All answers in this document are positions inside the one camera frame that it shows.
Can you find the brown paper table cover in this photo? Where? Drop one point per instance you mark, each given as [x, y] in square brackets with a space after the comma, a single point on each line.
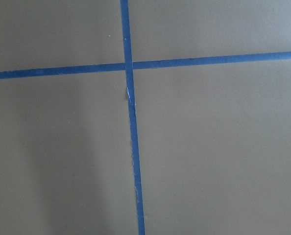
[145, 117]

